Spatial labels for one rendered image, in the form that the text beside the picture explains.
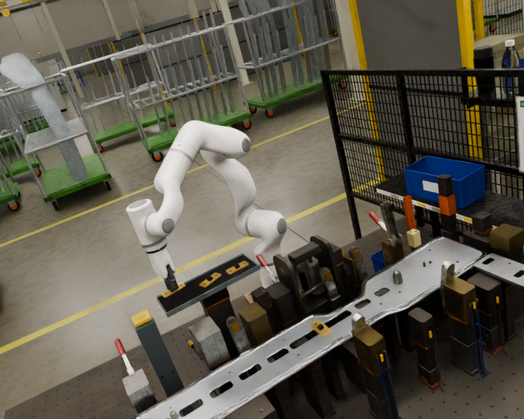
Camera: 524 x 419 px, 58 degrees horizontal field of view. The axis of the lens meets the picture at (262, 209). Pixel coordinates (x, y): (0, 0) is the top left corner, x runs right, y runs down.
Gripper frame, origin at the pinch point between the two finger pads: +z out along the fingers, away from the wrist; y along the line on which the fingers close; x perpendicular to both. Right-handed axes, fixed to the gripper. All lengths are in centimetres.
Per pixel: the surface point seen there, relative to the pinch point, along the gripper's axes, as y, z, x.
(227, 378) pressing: 30.3, 22.2, -2.5
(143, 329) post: 1.3, 9.1, -15.0
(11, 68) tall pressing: -611, -82, 56
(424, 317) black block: 59, 23, 56
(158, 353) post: 1.5, 20.6, -13.9
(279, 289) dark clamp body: 17.5, 14.3, 30.8
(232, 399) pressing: 38.8, 22.2, -5.8
